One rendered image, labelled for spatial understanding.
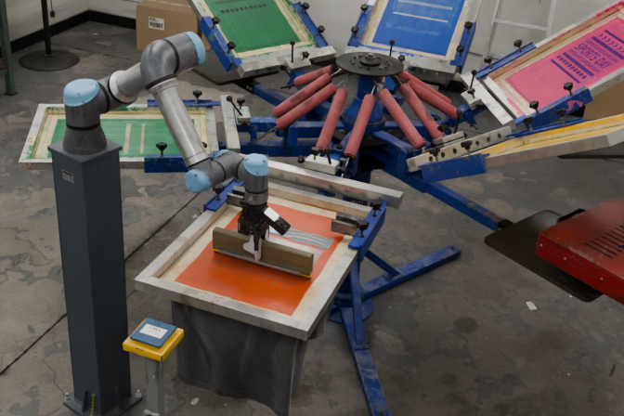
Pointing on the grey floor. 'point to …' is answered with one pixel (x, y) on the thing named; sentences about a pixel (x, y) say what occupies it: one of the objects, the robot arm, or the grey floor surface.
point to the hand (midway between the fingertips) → (262, 254)
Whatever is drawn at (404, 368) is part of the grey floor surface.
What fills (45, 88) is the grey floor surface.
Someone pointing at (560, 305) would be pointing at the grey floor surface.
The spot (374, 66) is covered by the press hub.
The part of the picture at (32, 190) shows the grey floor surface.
